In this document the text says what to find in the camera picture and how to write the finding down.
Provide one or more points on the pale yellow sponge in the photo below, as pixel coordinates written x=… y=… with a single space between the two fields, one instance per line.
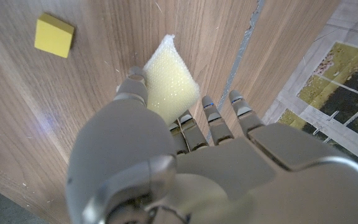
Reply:
x=171 y=84

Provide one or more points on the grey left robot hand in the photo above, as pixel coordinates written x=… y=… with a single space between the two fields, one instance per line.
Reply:
x=228 y=174

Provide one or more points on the printed window backdrop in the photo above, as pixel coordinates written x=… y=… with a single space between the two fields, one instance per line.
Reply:
x=337 y=77

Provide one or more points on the small yellow block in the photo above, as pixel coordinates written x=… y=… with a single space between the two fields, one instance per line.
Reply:
x=53 y=36

